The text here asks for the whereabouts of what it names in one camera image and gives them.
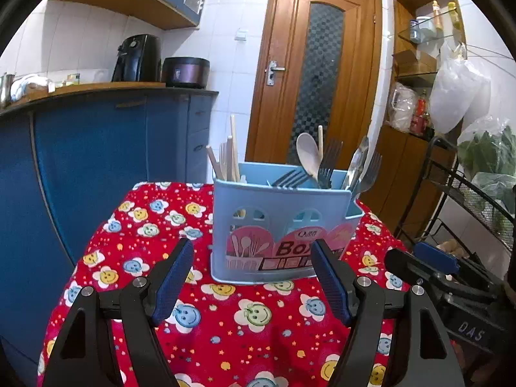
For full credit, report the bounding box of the blue plastic utensil box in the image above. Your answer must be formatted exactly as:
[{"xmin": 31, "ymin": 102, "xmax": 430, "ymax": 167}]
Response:
[{"xmin": 210, "ymin": 163, "xmax": 364, "ymax": 285}]

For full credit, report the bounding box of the white plastic bag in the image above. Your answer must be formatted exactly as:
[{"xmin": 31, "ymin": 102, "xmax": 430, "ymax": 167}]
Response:
[{"xmin": 430, "ymin": 43, "xmax": 491, "ymax": 134}]

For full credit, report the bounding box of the thin wooden chopstick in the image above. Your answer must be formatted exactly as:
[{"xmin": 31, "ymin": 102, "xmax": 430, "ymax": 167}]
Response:
[{"xmin": 230, "ymin": 114, "xmax": 241, "ymax": 182}]

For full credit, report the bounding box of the red smiley flower tablecloth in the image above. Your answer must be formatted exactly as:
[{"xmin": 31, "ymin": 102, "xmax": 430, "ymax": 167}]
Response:
[{"xmin": 36, "ymin": 181, "xmax": 461, "ymax": 387}]

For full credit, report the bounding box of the black wire rack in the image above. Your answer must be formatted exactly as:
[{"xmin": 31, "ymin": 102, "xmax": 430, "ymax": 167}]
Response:
[{"xmin": 392, "ymin": 134, "xmax": 516, "ymax": 283}]

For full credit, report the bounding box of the silver spoon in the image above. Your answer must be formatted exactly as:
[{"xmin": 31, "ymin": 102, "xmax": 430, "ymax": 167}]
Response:
[{"xmin": 342, "ymin": 135, "xmax": 369, "ymax": 191}]

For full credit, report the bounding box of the wooden shelf unit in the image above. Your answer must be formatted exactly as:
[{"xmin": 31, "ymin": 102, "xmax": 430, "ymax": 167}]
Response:
[{"xmin": 361, "ymin": 0, "xmax": 466, "ymax": 240}]

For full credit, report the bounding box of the blue kitchen counter cabinet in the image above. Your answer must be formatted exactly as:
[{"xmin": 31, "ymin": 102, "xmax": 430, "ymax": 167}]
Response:
[{"xmin": 1, "ymin": 88, "xmax": 216, "ymax": 386}]

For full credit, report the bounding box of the black air fryer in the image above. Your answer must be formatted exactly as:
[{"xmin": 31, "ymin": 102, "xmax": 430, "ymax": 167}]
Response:
[{"xmin": 112, "ymin": 34, "xmax": 161, "ymax": 82}]

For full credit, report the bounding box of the wooden door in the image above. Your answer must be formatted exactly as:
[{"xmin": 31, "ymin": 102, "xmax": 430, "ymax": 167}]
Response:
[{"xmin": 245, "ymin": 0, "xmax": 382, "ymax": 170}]

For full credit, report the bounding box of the black rice cooker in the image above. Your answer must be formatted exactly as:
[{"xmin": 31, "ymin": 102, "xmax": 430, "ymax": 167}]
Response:
[{"xmin": 161, "ymin": 57, "xmax": 210, "ymax": 89}]

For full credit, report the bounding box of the silver fork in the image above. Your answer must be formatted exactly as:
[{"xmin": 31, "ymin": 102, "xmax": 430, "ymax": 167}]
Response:
[
  {"xmin": 352, "ymin": 152, "xmax": 382, "ymax": 199},
  {"xmin": 271, "ymin": 169, "xmax": 311, "ymax": 189},
  {"xmin": 317, "ymin": 140, "xmax": 344, "ymax": 189}
]

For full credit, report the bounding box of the green leafy vegetables bag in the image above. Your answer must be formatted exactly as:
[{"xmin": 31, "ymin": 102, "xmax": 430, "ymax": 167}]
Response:
[{"xmin": 457, "ymin": 115, "xmax": 515, "ymax": 234}]

